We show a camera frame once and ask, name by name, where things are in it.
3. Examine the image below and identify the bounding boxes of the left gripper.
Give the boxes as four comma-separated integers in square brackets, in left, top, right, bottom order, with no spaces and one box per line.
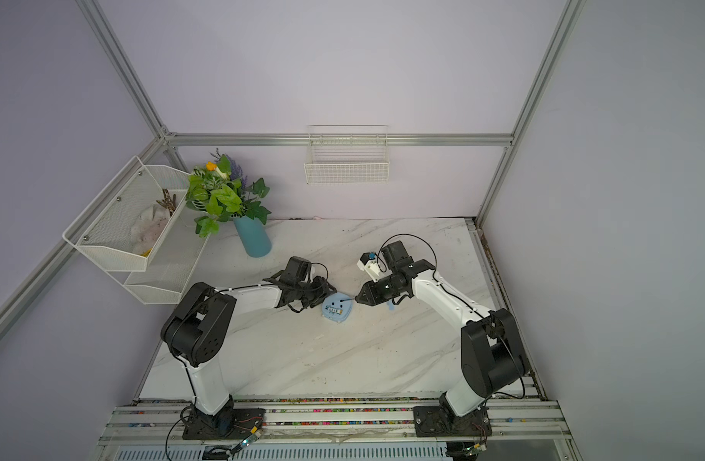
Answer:
[296,275,339,307]

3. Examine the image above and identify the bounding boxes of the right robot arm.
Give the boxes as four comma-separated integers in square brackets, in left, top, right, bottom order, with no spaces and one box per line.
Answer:
[354,240,530,418]

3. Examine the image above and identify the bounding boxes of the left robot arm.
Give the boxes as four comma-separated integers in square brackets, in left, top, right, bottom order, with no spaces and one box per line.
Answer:
[161,257,337,417]

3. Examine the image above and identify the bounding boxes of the teal vase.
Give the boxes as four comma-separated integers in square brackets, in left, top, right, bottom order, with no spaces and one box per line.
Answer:
[233,216,272,259]

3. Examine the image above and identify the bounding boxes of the artificial green plant bouquet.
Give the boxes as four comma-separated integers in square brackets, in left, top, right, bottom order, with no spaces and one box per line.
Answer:
[185,149,271,238]

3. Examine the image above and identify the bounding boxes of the brown twigs in shelf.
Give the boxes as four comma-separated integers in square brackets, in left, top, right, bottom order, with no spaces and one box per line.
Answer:
[156,188,178,216]

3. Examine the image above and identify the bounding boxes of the white cloth in shelf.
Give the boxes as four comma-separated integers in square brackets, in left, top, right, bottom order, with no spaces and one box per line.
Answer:
[130,205,171,257]

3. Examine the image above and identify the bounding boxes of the white two-tier mesh shelf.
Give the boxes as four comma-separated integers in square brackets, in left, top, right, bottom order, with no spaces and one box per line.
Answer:
[63,157,209,305]

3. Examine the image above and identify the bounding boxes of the white wire wall basket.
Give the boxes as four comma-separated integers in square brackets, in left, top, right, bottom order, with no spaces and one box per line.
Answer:
[304,125,390,186]

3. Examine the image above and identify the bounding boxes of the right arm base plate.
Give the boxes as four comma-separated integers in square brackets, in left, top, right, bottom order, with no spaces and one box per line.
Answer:
[413,406,493,439]

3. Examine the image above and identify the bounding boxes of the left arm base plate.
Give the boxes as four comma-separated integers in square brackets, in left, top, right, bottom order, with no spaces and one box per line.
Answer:
[182,408,265,441]

